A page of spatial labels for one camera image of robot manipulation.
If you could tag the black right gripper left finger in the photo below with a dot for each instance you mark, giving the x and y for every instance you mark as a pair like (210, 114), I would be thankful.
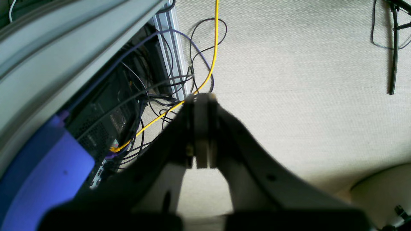
(143, 197)

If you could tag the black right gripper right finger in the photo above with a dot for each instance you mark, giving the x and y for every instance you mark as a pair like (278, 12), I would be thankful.
(265, 195)

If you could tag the blue purple box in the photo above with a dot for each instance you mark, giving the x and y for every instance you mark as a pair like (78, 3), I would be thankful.
(49, 170)

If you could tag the black computer case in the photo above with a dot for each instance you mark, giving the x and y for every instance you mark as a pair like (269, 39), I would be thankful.
(106, 113)

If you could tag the black tripod leg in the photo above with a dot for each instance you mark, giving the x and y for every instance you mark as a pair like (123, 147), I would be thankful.
(395, 6)

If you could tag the aluminium frame leg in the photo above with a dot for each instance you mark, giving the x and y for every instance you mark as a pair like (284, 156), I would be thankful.
(172, 50)

